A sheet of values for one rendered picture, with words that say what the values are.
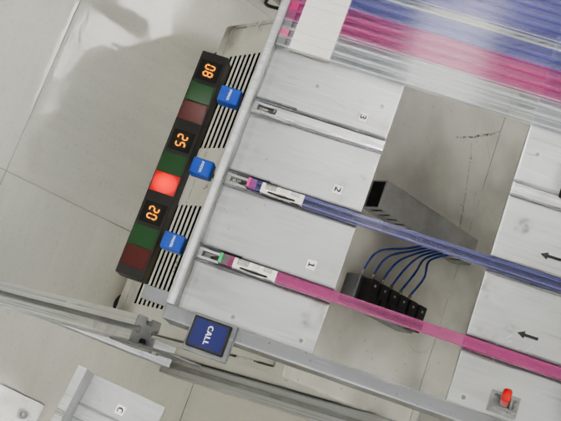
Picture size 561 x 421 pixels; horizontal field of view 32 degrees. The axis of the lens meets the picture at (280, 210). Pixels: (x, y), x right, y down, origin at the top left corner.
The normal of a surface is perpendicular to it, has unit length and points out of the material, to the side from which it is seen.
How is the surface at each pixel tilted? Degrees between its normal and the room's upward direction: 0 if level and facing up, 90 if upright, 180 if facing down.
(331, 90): 45
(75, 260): 0
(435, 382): 0
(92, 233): 0
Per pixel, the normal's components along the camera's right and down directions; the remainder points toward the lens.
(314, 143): -0.05, -0.25
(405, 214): 0.63, 0.04
